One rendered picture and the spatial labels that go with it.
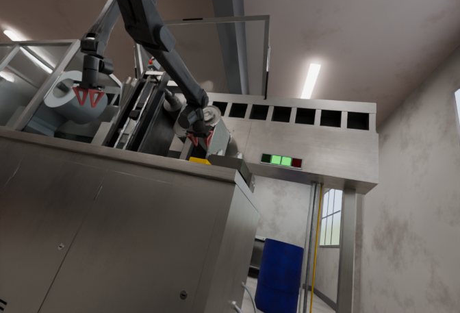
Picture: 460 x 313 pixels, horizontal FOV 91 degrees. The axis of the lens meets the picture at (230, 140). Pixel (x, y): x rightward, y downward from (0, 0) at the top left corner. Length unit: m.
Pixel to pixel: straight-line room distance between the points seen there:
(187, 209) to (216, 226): 0.12
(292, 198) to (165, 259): 6.77
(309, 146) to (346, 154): 0.20
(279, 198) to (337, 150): 6.03
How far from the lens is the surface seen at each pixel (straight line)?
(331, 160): 1.42
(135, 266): 0.86
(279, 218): 7.31
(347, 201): 1.53
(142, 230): 0.86
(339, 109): 1.59
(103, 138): 1.64
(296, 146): 1.44
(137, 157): 0.93
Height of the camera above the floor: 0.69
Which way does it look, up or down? 23 degrees up
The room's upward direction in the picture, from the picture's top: 16 degrees clockwise
